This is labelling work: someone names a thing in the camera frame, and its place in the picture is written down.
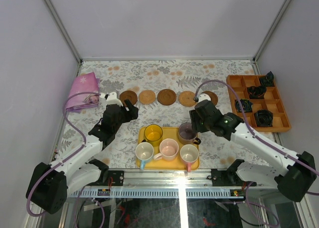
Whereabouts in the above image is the purple glass cup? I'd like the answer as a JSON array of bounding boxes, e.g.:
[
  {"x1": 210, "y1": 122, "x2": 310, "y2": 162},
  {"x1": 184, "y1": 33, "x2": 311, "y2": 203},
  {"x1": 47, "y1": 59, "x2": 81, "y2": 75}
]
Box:
[{"x1": 178, "y1": 122, "x2": 201, "y2": 145}]

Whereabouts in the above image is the white mug pink handle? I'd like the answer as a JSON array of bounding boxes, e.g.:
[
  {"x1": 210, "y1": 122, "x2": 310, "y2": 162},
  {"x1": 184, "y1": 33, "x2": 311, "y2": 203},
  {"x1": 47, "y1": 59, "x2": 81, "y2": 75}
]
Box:
[{"x1": 179, "y1": 144, "x2": 199, "y2": 172}]

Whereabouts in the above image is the pink ceramic mug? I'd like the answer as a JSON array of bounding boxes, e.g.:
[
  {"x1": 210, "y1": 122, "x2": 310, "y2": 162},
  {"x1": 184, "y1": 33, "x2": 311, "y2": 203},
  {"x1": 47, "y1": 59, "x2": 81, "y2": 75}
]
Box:
[{"x1": 154, "y1": 138, "x2": 179, "y2": 161}]

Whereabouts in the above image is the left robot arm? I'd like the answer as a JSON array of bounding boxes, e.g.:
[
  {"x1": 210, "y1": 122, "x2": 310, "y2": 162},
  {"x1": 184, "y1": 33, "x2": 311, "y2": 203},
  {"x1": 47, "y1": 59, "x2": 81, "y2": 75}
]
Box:
[{"x1": 26, "y1": 100, "x2": 139, "y2": 217}]

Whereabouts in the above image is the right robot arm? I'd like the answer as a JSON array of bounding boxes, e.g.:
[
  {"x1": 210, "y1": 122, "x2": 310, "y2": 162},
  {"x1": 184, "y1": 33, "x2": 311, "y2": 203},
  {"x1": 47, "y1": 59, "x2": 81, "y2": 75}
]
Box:
[{"x1": 189, "y1": 100, "x2": 318, "y2": 202}]

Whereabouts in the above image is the dark wooden coaster far left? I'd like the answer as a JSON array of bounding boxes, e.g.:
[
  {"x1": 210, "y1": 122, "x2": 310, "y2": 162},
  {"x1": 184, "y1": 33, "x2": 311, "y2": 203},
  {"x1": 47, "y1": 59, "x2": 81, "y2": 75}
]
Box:
[{"x1": 120, "y1": 90, "x2": 138, "y2": 107}]

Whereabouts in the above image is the dark wooden coaster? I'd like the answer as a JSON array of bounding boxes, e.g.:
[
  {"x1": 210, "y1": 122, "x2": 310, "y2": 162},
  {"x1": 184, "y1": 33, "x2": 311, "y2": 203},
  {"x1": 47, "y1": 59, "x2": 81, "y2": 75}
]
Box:
[
  {"x1": 157, "y1": 89, "x2": 176, "y2": 106},
  {"x1": 203, "y1": 91, "x2": 218, "y2": 106},
  {"x1": 120, "y1": 90, "x2": 138, "y2": 107}
]

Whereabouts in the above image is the light woven coaster left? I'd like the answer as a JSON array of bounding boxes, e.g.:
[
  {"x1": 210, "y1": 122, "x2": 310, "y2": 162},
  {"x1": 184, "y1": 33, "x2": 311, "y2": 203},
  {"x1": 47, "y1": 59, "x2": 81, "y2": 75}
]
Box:
[{"x1": 139, "y1": 90, "x2": 156, "y2": 105}]

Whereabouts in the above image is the light woven coaster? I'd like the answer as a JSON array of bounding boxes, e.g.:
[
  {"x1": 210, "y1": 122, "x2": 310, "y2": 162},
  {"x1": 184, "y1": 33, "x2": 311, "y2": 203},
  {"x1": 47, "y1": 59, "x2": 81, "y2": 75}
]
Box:
[
  {"x1": 178, "y1": 91, "x2": 196, "y2": 107},
  {"x1": 139, "y1": 90, "x2": 156, "y2": 105}
]

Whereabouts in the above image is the dark wooden coaster far right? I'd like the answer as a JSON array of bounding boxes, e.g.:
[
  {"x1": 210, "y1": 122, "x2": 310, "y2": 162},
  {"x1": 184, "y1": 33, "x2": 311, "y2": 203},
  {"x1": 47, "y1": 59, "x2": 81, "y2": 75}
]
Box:
[{"x1": 203, "y1": 91, "x2": 218, "y2": 106}]

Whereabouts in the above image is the light woven coaster right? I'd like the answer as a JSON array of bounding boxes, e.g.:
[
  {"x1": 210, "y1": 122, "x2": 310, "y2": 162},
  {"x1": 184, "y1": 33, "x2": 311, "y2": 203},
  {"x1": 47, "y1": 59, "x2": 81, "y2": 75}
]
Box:
[{"x1": 178, "y1": 91, "x2": 196, "y2": 107}]

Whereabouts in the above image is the yellow glass cup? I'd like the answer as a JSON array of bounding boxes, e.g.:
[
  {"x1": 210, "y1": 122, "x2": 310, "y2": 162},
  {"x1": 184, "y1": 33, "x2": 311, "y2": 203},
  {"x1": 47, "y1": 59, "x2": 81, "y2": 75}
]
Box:
[{"x1": 144, "y1": 124, "x2": 163, "y2": 147}]

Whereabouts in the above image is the dark wooden coaster middle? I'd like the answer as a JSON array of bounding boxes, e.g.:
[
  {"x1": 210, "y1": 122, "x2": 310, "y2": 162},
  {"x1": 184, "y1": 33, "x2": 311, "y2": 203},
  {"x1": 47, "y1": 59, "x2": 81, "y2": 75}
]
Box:
[{"x1": 157, "y1": 89, "x2": 176, "y2": 106}]

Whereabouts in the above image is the floral table cloth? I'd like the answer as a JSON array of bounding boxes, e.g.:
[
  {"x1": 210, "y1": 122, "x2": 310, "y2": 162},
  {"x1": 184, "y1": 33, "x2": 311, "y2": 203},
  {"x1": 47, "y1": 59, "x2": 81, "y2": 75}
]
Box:
[{"x1": 80, "y1": 60, "x2": 266, "y2": 169}]

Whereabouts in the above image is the purple folded cloth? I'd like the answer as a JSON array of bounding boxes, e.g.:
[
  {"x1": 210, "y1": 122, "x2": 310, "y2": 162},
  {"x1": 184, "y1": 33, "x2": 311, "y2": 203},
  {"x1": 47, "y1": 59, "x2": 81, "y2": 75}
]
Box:
[{"x1": 65, "y1": 72, "x2": 99, "y2": 113}]

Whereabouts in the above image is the black rolled item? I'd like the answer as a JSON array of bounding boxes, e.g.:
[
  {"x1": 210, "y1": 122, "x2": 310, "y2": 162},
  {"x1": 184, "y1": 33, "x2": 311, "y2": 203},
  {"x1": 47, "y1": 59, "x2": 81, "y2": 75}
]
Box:
[
  {"x1": 235, "y1": 99, "x2": 253, "y2": 113},
  {"x1": 259, "y1": 71, "x2": 275, "y2": 87},
  {"x1": 247, "y1": 86, "x2": 267, "y2": 99},
  {"x1": 254, "y1": 110, "x2": 273, "y2": 127}
]

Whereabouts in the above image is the yellow plastic tray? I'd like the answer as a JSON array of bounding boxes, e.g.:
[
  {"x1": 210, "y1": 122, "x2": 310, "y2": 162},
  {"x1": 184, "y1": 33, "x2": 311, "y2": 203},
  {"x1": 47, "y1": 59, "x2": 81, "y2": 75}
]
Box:
[{"x1": 136, "y1": 127, "x2": 200, "y2": 171}]

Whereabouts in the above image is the black rolled item bottom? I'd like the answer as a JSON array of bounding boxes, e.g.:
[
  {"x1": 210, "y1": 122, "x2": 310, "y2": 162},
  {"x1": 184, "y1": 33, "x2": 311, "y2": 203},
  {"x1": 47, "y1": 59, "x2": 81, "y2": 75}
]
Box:
[{"x1": 254, "y1": 110, "x2": 273, "y2": 127}]

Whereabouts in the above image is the orange compartment organizer box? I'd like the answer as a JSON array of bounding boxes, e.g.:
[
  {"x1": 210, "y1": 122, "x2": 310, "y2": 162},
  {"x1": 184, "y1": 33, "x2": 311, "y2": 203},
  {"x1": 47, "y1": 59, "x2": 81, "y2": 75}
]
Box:
[{"x1": 226, "y1": 75, "x2": 291, "y2": 132}]

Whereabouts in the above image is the black rolled item top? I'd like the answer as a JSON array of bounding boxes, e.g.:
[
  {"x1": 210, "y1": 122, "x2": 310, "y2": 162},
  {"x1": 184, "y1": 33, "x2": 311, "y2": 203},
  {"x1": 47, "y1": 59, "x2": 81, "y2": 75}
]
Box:
[{"x1": 259, "y1": 71, "x2": 275, "y2": 87}]

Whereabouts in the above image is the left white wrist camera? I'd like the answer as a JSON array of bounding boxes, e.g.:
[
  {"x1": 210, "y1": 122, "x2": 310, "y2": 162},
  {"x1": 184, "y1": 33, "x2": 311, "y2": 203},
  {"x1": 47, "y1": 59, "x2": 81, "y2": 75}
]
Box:
[{"x1": 99, "y1": 92, "x2": 123, "y2": 107}]

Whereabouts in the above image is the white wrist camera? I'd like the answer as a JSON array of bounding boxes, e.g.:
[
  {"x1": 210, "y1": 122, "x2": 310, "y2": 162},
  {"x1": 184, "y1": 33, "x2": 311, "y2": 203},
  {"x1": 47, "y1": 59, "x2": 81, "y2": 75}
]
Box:
[
  {"x1": 194, "y1": 93, "x2": 211, "y2": 103},
  {"x1": 99, "y1": 92, "x2": 123, "y2": 107}
]

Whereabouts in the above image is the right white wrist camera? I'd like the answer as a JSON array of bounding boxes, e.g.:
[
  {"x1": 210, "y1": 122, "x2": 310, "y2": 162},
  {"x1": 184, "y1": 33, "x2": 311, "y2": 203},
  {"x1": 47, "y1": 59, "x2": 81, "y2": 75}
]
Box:
[{"x1": 194, "y1": 93, "x2": 211, "y2": 103}]

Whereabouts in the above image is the white mug blue handle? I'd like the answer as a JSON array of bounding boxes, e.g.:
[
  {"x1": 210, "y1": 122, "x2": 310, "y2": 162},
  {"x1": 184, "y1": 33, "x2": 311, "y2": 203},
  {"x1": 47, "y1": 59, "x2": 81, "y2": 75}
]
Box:
[{"x1": 135, "y1": 142, "x2": 154, "y2": 170}]

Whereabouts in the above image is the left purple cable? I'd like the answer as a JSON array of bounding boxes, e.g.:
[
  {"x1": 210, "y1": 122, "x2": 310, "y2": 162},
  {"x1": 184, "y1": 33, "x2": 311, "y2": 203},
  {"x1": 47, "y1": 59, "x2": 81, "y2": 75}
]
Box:
[{"x1": 26, "y1": 91, "x2": 105, "y2": 228}]

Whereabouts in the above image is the purple cable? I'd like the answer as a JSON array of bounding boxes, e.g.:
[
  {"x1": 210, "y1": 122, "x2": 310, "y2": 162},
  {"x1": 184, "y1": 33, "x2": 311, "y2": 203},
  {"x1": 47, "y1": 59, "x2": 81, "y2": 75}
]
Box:
[
  {"x1": 194, "y1": 79, "x2": 319, "y2": 226},
  {"x1": 26, "y1": 91, "x2": 105, "y2": 228}
]

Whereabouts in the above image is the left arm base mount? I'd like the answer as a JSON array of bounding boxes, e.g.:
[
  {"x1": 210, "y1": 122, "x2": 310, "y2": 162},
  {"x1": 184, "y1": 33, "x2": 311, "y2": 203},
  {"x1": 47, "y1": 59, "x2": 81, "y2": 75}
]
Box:
[{"x1": 88, "y1": 159, "x2": 124, "y2": 187}]

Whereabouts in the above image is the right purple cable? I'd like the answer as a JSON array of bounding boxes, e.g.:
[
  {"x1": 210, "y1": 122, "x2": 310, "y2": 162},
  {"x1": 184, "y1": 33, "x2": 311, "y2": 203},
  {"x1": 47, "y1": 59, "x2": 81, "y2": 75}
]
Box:
[{"x1": 194, "y1": 79, "x2": 319, "y2": 226}]

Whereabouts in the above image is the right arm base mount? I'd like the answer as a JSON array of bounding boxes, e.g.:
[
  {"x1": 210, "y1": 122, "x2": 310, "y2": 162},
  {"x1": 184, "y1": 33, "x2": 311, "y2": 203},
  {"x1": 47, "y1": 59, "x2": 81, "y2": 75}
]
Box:
[{"x1": 210, "y1": 159, "x2": 251, "y2": 187}]

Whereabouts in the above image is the aluminium front rail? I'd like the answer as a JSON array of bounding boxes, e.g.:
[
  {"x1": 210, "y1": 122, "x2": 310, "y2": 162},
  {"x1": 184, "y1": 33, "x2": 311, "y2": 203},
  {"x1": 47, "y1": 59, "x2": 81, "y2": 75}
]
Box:
[{"x1": 67, "y1": 169, "x2": 280, "y2": 189}]

